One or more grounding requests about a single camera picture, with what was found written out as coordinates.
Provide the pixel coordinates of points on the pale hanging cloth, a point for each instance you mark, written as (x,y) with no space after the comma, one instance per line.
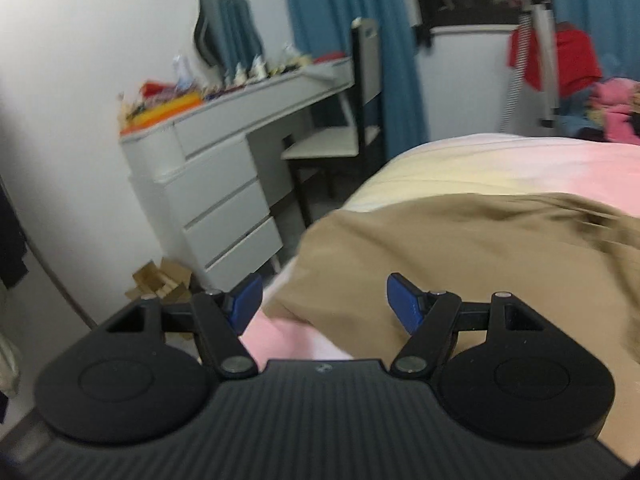
(7,365)

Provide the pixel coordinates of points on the pink garment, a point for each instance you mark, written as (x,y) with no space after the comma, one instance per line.
(617,105)

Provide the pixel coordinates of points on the white vanity desk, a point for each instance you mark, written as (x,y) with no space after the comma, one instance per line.
(215,170)

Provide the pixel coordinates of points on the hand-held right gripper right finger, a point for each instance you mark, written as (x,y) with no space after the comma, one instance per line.
(405,305)

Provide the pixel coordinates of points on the tan hoodie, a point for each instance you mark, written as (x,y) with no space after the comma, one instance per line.
(450,260)

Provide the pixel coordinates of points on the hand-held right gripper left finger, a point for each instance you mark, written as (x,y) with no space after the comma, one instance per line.
(245,305)

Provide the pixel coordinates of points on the bed with pastel sheet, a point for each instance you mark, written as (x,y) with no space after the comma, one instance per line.
(500,165)

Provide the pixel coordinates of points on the garment steamer stand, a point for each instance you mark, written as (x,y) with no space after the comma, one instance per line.
(542,50)

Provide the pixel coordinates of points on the small black wall object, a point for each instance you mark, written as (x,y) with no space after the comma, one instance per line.
(424,35)

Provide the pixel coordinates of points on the cardboard box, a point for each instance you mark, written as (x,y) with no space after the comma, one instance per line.
(160,280)

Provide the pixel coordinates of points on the dark hanging clothing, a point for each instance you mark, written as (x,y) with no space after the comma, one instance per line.
(10,240)

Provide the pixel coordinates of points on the small cosmetic bottle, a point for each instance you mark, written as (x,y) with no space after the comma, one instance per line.
(257,67)
(240,75)

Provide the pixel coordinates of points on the wavy vanity mirror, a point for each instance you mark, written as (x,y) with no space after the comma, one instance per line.
(225,25)

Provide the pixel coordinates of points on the red bag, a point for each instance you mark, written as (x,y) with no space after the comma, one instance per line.
(155,89)

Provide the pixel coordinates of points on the red cloth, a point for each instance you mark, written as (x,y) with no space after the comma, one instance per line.
(327,57)

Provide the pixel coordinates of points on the black and white chair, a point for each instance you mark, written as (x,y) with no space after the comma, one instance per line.
(345,135)

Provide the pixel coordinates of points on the red garment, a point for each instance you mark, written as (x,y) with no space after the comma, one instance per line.
(575,60)

